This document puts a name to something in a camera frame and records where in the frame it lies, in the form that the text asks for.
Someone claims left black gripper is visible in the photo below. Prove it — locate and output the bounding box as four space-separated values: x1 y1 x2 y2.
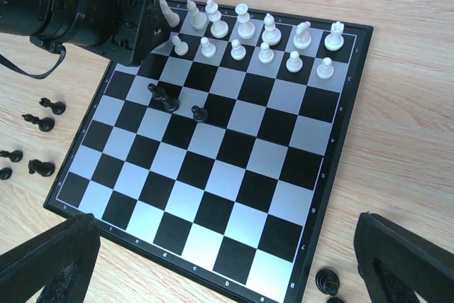
63 0 170 67

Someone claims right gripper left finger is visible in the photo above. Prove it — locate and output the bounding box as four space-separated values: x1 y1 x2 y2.
1 214 100 302

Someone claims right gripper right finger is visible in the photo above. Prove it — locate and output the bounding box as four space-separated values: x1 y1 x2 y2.
353 212 453 302

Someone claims white pawn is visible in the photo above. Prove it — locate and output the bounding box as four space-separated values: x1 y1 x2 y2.
171 35 189 56

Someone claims black pawn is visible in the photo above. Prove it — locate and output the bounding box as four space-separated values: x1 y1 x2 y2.
161 95 179 113

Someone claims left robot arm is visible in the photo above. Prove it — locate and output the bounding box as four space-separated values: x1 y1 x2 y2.
1 0 171 66

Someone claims black piece on board left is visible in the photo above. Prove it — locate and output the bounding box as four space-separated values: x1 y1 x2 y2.
148 83 167 101

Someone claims black piece on board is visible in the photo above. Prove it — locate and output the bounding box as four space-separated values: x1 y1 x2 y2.
148 83 167 101
192 105 208 123

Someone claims black knight near board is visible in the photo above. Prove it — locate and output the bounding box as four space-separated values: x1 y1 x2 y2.
28 159 55 177

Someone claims black piece left of board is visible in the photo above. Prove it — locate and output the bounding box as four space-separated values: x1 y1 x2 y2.
39 97 66 115
21 114 55 133

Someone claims black piece on board right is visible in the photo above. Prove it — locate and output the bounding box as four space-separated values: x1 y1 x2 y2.
192 105 208 123

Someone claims black piece right upper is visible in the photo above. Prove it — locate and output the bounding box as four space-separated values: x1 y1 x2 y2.
315 268 340 296

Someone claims white pawn second row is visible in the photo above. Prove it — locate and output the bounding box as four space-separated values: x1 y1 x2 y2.
231 39 246 61
200 37 216 58
286 50 303 73
258 42 275 64
316 57 334 79

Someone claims black piece left lowest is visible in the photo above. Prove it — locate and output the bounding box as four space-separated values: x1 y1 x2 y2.
0 167 13 180

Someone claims black piece left lower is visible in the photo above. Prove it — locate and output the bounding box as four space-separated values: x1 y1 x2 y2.
0 150 23 163

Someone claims white queen back row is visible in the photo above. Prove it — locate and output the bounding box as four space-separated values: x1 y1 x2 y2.
235 3 255 40

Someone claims black and silver chessboard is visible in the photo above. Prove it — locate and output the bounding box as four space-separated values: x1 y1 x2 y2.
45 0 373 302

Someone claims white rook far right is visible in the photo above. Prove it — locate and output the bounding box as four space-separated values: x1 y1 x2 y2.
324 21 344 51

